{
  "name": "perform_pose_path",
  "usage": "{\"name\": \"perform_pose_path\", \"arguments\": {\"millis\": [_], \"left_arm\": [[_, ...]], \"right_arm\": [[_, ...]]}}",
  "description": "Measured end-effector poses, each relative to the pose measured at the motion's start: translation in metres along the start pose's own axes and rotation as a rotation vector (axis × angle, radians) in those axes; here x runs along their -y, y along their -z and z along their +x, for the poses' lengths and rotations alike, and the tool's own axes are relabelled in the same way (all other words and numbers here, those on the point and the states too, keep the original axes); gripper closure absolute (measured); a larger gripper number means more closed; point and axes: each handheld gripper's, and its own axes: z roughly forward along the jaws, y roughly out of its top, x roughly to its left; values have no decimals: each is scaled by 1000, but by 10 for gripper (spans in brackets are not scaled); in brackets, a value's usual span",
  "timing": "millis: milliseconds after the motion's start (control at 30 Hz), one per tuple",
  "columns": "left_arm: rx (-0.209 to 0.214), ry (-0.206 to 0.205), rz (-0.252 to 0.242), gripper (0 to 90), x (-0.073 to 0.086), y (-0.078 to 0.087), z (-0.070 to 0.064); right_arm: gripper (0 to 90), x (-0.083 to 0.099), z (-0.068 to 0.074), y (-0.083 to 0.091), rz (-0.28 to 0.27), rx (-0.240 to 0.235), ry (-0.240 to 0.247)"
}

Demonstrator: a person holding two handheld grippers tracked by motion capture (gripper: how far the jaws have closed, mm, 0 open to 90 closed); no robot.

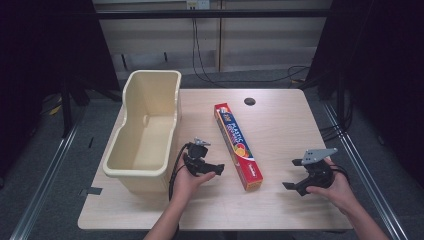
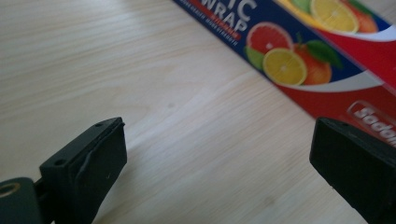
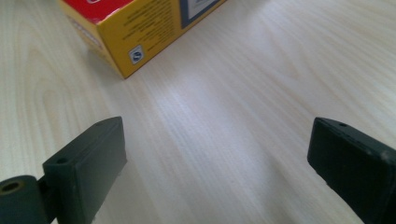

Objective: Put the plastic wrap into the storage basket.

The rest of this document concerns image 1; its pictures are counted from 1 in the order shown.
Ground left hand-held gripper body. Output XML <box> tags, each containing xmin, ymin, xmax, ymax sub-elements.
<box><xmin>182</xmin><ymin>137</ymin><xmax>212</xmax><ymax>176</ymax></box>

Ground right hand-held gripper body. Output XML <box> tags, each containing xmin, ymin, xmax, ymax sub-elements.
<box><xmin>300</xmin><ymin>147</ymin><xmax>339</xmax><ymax>192</ymax></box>

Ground red and blue plastic wrap box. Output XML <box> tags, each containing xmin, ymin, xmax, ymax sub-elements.
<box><xmin>213</xmin><ymin>102</ymin><xmax>264</xmax><ymax>192</ymax></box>

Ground cream plastic bin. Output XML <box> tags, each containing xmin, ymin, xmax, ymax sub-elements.
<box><xmin>102</xmin><ymin>69</ymin><xmax>183</xmax><ymax>195</ymax></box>

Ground person's left hand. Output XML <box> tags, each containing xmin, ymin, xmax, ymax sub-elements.
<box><xmin>171</xmin><ymin>155</ymin><xmax>217</xmax><ymax>205</ymax></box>

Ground person's right hand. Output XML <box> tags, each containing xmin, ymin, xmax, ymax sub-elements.
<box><xmin>305</xmin><ymin>157</ymin><xmax>360</xmax><ymax>215</ymax></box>

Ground black tape strip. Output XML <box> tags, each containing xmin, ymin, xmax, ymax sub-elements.
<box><xmin>79</xmin><ymin>186</ymin><xmax>103</xmax><ymax>197</ymax></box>

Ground dark curtain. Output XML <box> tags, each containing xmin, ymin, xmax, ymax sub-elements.
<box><xmin>0</xmin><ymin>0</ymin><xmax>122</xmax><ymax>183</ymax></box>
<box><xmin>304</xmin><ymin>0</ymin><xmax>424</xmax><ymax>189</ymax></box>

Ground black metal stand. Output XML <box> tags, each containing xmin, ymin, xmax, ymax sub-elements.
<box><xmin>59</xmin><ymin>74</ymin><xmax>76</xmax><ymax>139</ymax></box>

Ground black horizontal bar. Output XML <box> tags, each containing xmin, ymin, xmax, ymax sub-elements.
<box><xmin>95</xmin><ymin>8</ymin><xmax>334</xmax><ymax>20</ymax></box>

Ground right hand-held gripper black cable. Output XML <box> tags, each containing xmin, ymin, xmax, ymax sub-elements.
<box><xmin>329</xmin><ymin>163</ymin><xmax>351</xmax><ymax>185</ymax></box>

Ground hand-held gripper black cable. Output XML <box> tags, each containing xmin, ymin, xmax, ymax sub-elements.
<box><xmin>168</xmin><ymin>142</ymin><xmax>195</xmax><ymax>202</ymax></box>
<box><xmin>329</xmin><ymin>163</ymin><xmax>351</xmax><ymax>185</ymax></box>

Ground left hand-held gripper black cable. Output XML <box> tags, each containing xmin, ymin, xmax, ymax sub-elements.
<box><xmin>168</xmin><ymin>142</ymin><xmax>195</xmax><ymax>202</ymax></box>

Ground black floor cables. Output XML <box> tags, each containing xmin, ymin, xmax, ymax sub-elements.
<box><xmin>319</xmin><ymin>99</ymin><xmax>354</xmax><ymax>144</ymax></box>

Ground metal floor rail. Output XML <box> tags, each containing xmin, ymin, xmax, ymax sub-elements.
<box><xmin>322</xmin><ymin>102</ymin><xmax>409</xmax><ymax>240</ymax></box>
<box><xmin>9</xmin><ymin>121</ymin><xmax>83</xmax><ymax>240</ymax></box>

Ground black hanging wall cable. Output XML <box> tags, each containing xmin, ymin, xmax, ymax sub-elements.
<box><xmin>191</xmin><ymin>17</ymin><xmax>312</xmax><ymax>88</ymax></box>

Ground white wall socket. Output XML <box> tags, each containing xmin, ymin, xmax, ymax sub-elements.
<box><xmin>186</xmin><ymin>0</ymin><xmax>211</xmax><ymax>10</ymax></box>

